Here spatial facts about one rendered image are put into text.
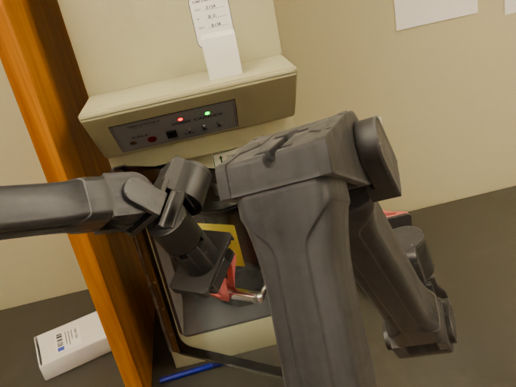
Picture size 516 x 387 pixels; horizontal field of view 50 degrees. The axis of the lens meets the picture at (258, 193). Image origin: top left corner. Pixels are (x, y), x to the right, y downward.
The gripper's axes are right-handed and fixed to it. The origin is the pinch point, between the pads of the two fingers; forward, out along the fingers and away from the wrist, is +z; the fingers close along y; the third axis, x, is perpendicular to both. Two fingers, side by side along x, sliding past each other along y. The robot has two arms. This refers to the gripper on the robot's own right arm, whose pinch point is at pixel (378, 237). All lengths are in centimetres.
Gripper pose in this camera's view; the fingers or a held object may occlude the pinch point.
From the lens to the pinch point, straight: 94.5
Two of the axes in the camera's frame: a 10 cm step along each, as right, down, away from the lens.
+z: -1.5, -3.8, 9.1
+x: -9.7, 2.3, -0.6
